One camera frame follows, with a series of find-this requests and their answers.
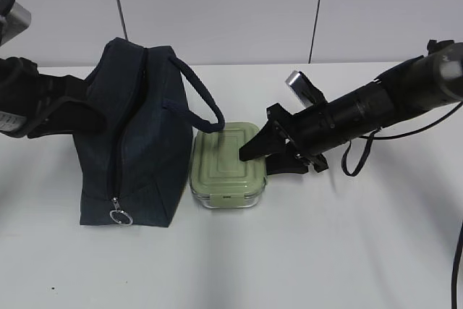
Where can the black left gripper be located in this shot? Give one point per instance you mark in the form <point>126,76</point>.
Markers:
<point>24,90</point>

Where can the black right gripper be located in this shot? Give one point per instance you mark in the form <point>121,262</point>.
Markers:
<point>294,142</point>

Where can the green lid glass food container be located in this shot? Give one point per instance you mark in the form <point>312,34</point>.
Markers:
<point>218,178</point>

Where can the dark blue fabric lunch bag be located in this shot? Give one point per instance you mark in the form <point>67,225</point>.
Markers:
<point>134,172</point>

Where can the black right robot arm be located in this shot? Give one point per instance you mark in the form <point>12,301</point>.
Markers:
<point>403,92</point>

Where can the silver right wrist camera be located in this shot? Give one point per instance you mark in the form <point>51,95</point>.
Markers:
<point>304,90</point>

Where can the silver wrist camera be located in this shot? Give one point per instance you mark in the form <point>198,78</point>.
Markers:
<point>15,19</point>
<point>304,90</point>

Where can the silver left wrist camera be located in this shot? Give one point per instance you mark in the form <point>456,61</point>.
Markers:
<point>15,19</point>

